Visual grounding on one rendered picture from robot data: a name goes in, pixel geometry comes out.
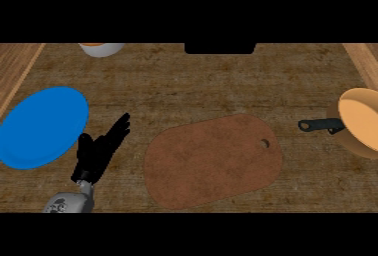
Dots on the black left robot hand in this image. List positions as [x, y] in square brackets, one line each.
[98, 150]

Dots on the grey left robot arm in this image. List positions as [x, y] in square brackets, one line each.
[75, 200]

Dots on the brown cutting board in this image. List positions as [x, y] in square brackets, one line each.
[213, 160]

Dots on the blue plate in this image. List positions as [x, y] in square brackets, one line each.
[44, 127]

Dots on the white cup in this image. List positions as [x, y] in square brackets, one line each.
[103, 49]

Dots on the black appliance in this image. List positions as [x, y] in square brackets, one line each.
[221, 48]

